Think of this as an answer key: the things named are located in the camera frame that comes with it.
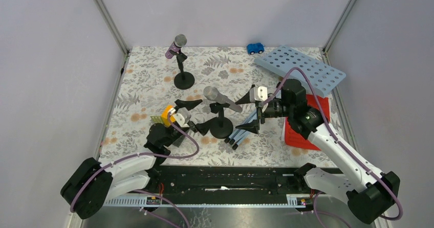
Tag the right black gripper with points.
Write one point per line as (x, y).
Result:
(252, 126)

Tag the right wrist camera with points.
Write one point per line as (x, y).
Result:
(258, 94)

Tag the dark grey building baseplate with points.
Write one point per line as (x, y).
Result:
(179, 140)

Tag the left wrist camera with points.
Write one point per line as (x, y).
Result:
(181, 116)

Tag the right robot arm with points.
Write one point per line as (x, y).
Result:
(367, 190)

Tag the light blue music stand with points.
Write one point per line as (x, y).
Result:
(305, 73)

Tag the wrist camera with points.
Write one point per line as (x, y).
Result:
(258, 94)
(181, 116)

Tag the red sheet music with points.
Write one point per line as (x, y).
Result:
(294, 139)

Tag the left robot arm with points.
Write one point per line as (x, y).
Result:
(94, 182)

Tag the purple glitter microphone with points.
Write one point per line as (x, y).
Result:
(179, 41)

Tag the orange toy block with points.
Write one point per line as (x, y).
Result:
(167, 117)

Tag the silver microphone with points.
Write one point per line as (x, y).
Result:
(212, 93)

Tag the yellow-green transparent piece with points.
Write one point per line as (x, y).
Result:
(156, 119)

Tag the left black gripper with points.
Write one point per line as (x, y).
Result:
(202, 127)

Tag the blue toy car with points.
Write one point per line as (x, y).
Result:
(255, 48)

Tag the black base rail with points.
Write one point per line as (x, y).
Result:
(242, 183)

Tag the grey cable duct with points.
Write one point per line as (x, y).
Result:
(148, 201)

